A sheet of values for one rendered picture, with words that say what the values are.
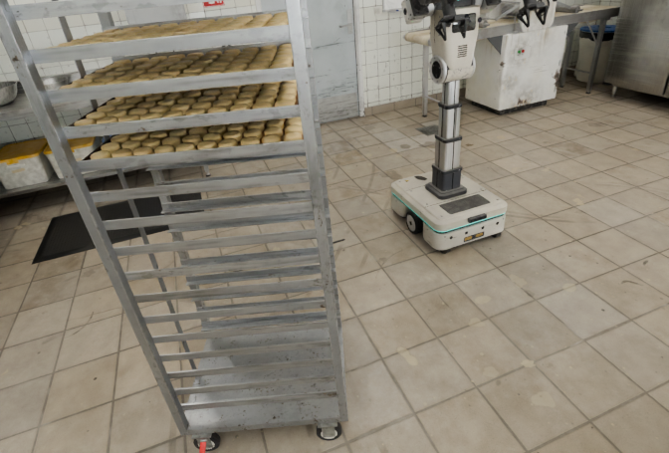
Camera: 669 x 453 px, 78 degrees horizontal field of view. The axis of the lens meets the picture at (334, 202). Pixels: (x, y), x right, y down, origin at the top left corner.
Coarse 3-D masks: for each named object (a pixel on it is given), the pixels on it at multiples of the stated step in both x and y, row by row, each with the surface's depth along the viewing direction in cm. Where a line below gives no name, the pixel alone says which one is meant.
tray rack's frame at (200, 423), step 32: (0, 0) 85; (0, 32) 87; (64, 32) 108; (32, 64) 93; (32, 96) 94; (64, 160) 102; (96, 224) 111; (128, 288) 125; (192, 288) 181; (128, 320) 128; (288, 352) 185; (320, 352) 183; (160, 384) 144; (320, 384) 169; (192, 416) 162; (224, 416) 160; (256, 416) 159; (288, 416) 158; (320, 416) 157
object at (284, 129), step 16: (176, 128) 125; (192, 128) 122; (208, 128) 126; (224, 128) 120; (240, 128) 119; (256, 128) 117; (272, 128) 116; (288, 128) 115; (112, 144) 116; (128, 144) 114; (144, 144) 114; (160, 144) 116; (176, 144) 115; (192, 144) 110; (208, 144) 109; (224, 144) 108; (240, 144) 113
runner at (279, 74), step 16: (160, 80) 96; (176, 80) 96; (192, 80) 97; (208, 80) 97; (224, 80) 97; (240, 80) 97; (256, 80) 97; (272, 80) 97; (288, 80) 97; (64, 96) 97; (80, 96) 97; (96, 96) 98; (112, 96) 98
